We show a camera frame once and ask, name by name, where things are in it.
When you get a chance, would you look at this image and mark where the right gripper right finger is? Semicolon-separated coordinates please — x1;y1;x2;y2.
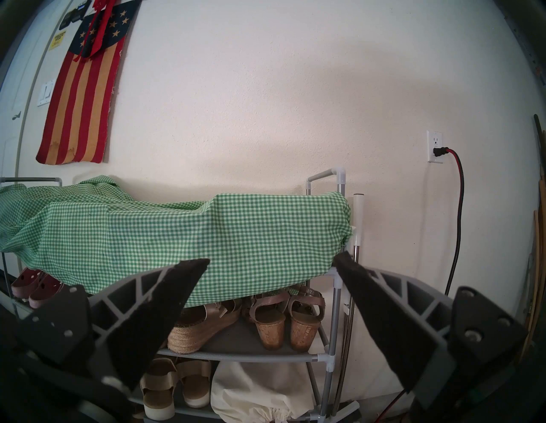
333;255;528;394

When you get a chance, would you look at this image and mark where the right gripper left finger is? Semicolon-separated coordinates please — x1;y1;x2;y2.
16;258;210;390

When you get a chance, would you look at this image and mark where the beige espadrille platform sandal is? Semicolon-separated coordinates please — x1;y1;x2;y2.
167;298;244;354

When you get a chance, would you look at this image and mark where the pink slip-on shoe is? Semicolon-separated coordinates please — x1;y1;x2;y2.
29;274;64;308
11;268;43;301

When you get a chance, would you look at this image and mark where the grey metal shoe rack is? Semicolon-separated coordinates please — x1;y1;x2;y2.
0;167;363;423

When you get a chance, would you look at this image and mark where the white capped metal pole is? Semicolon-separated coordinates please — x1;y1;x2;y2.
332;193;365;410

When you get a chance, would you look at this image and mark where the green gingham cloth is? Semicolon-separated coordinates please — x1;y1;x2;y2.
0;175;354;307

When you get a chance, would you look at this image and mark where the white panel door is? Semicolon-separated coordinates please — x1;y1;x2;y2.
0;9;64;180

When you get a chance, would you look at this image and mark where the beige strap white-sole sandal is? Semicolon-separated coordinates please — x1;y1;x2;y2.
176;358;212;409
140;357;177;420

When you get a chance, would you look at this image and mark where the cream canvas drawstring bag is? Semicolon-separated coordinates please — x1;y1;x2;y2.
210;360;325;423

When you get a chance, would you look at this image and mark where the red black power cable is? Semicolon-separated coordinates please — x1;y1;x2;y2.
375;146;465;423

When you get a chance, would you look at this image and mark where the white wall outlet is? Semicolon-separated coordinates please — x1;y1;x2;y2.
427;130;444;164

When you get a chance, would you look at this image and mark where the striped flag wall hanging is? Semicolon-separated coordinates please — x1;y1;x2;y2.
36;0;141;165

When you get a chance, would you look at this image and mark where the black wall-mounted device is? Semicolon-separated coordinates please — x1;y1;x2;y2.
59;0;92;30

